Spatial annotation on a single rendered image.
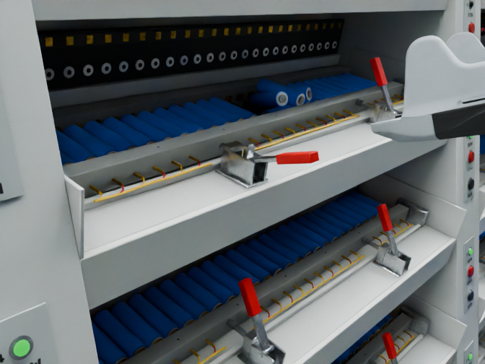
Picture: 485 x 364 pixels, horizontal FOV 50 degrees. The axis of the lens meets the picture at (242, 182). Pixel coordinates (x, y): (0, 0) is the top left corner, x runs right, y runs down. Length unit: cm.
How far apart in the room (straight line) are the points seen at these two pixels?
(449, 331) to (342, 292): 31
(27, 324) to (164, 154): 18
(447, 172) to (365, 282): 24
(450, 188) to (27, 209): 65
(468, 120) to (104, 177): 26
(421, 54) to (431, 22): 50
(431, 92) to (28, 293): 26
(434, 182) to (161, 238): 55
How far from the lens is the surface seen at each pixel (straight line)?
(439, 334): 94
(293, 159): 42
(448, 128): 31
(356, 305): 65
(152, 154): 44
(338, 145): 59
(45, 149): 33
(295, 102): 61
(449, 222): 86
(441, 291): 91
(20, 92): 32
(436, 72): 33
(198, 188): 44
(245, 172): 45
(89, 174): 40
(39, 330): 35
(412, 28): 83
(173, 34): 59
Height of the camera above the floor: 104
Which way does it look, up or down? 14 degrees down
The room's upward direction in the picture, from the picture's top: 6 degrees counter-clockwise
